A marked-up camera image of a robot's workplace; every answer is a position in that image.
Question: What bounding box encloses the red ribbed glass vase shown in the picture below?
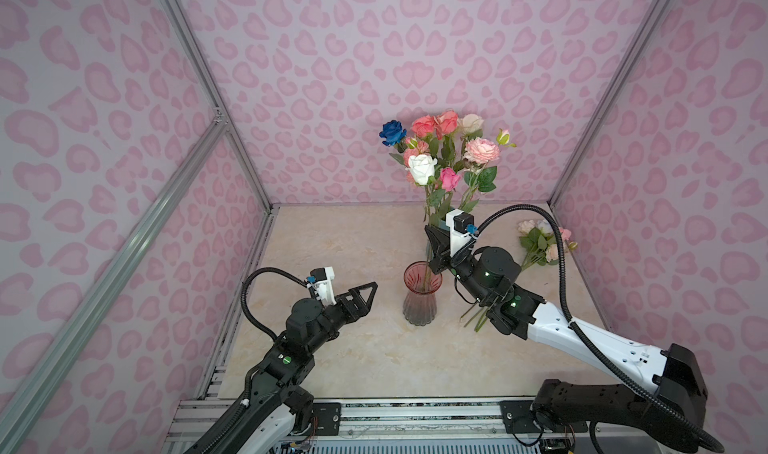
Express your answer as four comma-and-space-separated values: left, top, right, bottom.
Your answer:
402, 261, 443, 326

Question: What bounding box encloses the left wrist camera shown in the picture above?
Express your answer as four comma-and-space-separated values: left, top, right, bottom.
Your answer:
306, 267, 336, 307

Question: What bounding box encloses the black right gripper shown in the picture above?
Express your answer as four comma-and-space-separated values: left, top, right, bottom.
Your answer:
423, 224, 493, 306

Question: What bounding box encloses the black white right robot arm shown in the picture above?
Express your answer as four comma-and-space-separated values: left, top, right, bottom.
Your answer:
425, 225, 724, 453

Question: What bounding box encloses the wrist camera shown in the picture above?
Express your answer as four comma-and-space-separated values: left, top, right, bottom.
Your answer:
306, 267, 336, 307
445, 209, 477, 257

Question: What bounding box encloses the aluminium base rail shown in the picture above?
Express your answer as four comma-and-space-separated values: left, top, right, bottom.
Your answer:
160, 396, 691, 454

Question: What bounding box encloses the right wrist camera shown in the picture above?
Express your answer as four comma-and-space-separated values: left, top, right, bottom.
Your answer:
445, 209, 477, 257

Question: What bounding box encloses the aluminium frame corner post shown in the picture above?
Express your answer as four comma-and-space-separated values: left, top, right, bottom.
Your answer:
547, 0, 677, 211
158, 0, 273, 214

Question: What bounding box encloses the blue artificial rose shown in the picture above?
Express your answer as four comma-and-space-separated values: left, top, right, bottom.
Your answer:
378, 120, 407, 165

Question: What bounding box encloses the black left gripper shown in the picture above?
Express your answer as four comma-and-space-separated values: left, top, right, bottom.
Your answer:
307, 281, 376, 358

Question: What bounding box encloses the aluminium frame left corner post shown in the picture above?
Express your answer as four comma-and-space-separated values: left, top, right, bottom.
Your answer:
158, 0, 273, 214

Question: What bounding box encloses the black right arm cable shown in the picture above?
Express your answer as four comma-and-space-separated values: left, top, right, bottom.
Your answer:
473, 203, 726, 454

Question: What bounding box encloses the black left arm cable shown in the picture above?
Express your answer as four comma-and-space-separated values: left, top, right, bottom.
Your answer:
240, 266, 310, 342

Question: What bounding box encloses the aluminium frame right corner post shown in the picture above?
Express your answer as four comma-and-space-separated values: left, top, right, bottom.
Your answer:
547, 0, 677, 211

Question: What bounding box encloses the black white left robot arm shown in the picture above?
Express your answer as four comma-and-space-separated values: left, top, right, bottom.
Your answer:
187, 282, 378, 453

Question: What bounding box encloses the aluminium frame left diagonal bar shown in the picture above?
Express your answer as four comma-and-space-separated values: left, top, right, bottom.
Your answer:
1, 121, 228, 453

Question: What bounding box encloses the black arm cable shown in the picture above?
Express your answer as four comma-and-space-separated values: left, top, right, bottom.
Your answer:
240, 266, 310, 342
473, 203, 726, 454

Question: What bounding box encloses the teal ceramic vase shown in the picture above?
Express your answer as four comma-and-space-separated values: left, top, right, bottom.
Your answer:
425, 238, 439, 262

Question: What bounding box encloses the bunch of artificial flowers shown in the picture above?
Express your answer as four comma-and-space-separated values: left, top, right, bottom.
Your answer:
469, 219, 578, 332

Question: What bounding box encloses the coral pink artificial rose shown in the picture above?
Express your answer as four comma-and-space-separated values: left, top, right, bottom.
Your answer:
408, 115, 436, 153

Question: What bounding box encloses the small magenta artificial rose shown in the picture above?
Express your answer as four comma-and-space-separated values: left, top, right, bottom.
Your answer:
432, 167, 462, 226

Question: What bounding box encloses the pink carnation spray stem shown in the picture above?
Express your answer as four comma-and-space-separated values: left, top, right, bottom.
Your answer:
402, 138, 433, 185

